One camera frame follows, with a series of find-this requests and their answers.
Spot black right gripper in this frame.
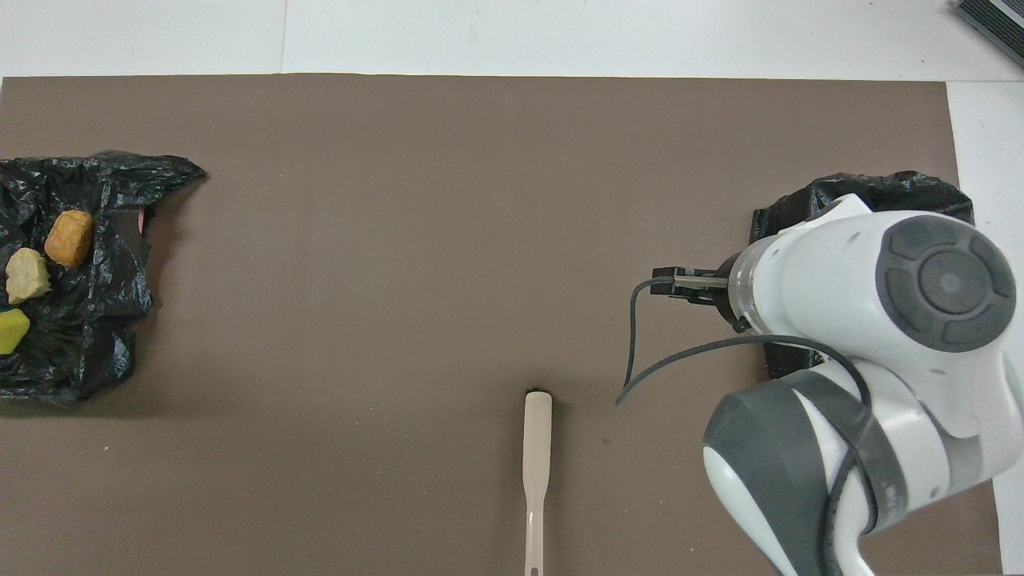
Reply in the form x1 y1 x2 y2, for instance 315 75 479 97
650 253 754 334

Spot beige hand brush black bristles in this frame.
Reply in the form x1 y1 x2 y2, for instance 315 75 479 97
523 389 554 576

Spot orange striped croissant piece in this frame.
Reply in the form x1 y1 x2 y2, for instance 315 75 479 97
5 247 52 306

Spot rounded yellow sponge piece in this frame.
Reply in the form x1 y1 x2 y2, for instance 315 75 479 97
0 308 32 356

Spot boxy black bag bin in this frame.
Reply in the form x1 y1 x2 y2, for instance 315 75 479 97
750 170 977 382

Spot crumpled black trash bag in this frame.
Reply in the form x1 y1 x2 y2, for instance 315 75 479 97
0 150 207 402

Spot brown table mat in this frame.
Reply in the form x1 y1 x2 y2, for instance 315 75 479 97
0 74 1002 576

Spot dark grey ribbed panel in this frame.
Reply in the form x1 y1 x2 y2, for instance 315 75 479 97
955 0 1024 69

